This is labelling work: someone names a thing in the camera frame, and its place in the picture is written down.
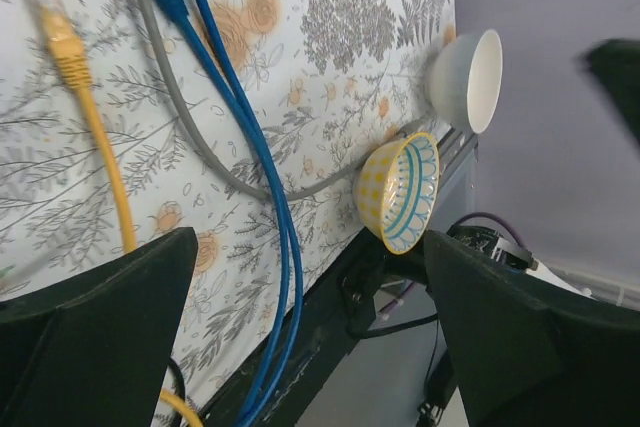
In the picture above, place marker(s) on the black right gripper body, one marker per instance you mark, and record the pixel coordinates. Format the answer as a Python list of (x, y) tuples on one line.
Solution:
[(613, 65)]

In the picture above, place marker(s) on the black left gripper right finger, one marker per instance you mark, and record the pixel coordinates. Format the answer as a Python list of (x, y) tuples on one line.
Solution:
[(528, 353)]

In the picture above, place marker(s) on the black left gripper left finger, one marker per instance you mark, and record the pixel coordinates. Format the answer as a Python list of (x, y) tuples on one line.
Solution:
[(93, 350)]

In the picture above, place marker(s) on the white ceramic bowl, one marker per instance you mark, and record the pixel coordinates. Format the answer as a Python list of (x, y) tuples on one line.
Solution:
[(463, 83)]

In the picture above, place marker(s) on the yellow patterned small bowl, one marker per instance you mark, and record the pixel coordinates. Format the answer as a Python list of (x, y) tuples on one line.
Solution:
[(396, 190)]

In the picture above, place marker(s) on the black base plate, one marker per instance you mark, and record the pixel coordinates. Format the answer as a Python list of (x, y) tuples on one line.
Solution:
[(337, 310)]

